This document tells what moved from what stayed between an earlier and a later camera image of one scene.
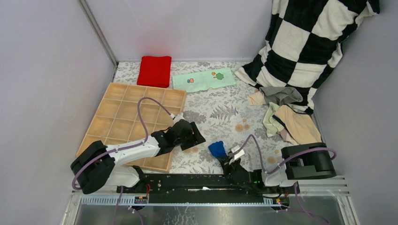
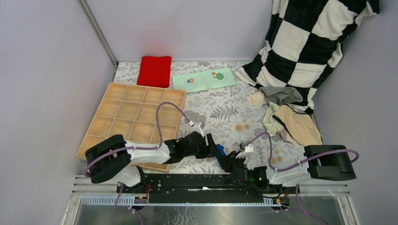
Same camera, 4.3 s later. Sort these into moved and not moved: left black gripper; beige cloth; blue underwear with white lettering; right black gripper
Moved: left black gripper
Not moved: beige cloth; right black gripper; blue underwear with white lettering
